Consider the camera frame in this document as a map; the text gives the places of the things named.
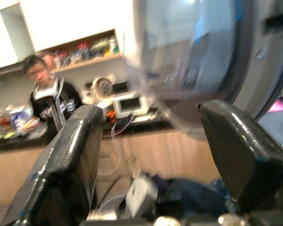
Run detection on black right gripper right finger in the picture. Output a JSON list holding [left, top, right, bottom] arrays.
[[198, 99, 283, 214]]

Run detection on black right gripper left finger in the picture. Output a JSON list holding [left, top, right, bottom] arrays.
[[0, 105, 104, 226]]

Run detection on dark blue clothes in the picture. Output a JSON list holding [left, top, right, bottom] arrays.
[[153, 174, 236, 218]]

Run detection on white washing machine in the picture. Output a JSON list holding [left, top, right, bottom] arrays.
[[231, 0, 283, 151]]

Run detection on washing machine glass door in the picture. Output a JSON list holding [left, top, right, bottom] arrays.
[[125, 0, 260, 137]]

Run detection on person in black jacket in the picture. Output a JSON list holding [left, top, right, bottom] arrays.
[[23, 55, 83, 139]]

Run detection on blue white carton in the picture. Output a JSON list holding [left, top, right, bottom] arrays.
[[9, 105, 26, 132]]

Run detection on pink cloth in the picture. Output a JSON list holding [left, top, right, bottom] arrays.
[[267, 98, 283, 113]]

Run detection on orange black tool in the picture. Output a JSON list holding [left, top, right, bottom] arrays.
[[105, 110, 117, 123]]

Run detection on white desk fan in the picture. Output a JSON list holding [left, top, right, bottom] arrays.
[[91, 76, 115, 104]]

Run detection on wooden base cabinet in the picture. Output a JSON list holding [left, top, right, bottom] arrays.
[[0, 128, 224, 208]]

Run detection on white box appliance with screen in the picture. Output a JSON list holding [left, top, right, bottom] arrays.
[[112, 93, 149, 118]]

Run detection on white grey box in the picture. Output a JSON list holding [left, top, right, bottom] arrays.
[[125, 175, 158, 218]]

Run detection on white cable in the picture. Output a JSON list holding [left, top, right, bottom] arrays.
[[98, 114, 136, 177]]

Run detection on wooden wall shelf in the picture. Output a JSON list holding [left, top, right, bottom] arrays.
[[35, 28, 122, 73]]

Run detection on white wall cabinet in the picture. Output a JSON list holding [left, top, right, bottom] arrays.
[[0, 0, 137, 71]]

